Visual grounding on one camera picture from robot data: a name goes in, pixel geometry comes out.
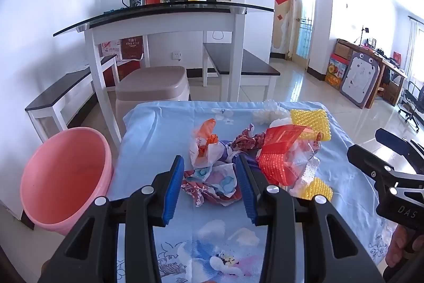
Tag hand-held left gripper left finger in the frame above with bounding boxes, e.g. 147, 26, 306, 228
38, 155, 185, 283

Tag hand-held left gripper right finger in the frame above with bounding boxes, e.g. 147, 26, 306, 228
235, 155, 386, 283

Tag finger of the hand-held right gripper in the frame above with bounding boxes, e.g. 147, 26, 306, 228
347, 144, 407, 187
375, 128, 424, 171

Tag floral wrapper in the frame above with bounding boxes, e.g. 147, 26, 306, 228
180, 161, 246, 207

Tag red clear plastic packaging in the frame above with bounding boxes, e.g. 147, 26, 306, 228
257, 124, 323, 186

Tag orange and white plastic bag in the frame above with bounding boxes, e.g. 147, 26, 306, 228
189, 118, 229, 168

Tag red and white paper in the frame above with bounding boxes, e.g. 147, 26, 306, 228
231, 124, 266, 151

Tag white styrofoam piece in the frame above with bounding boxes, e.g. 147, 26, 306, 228
290, 157, 321, 196

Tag small yellow foam net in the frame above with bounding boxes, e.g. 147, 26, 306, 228
300, 177, 333, 202

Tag large yellow foam net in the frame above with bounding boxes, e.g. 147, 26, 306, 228
290, 108, 332, 142

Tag clear plastic wrap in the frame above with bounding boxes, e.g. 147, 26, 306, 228
253, 99, 289, 125

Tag pink plastic basin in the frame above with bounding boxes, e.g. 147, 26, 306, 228
20, 127, 115, 236

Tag person's right hand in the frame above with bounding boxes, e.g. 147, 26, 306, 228
386, 224, 414, 269

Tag black office chair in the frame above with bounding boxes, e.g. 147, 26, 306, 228
397, 81, 424, 133

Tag grey drawing board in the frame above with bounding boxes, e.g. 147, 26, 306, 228
339, 51, 385, 110

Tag wooden desk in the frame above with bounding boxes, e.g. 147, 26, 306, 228
336, 38, 408, 106

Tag blue floral cloth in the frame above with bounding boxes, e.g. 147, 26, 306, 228
108, 101, 398, 283

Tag colourful fruit box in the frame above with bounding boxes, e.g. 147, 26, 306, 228
325, 54, 351, 90

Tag brown cardboard box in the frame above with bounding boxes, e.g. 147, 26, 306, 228
334, 41, 353, 59

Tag beige plastic stool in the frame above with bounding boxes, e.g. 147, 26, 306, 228
115, 65, 192, 138

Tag short black and white bench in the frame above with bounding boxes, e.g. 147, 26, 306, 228
203, 43, 281, 101

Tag glass door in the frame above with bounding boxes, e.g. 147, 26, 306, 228
291, 0, 317, 63

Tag dark red carton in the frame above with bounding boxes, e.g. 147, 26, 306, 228
119, 36, 144, 60

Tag long black and white bench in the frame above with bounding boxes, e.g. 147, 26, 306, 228
25, 53, 121, 143

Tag white and red carton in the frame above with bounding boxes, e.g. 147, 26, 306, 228
99, 40, 121, 62

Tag white table with glass top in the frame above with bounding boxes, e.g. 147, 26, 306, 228
53, 1, 275, 148

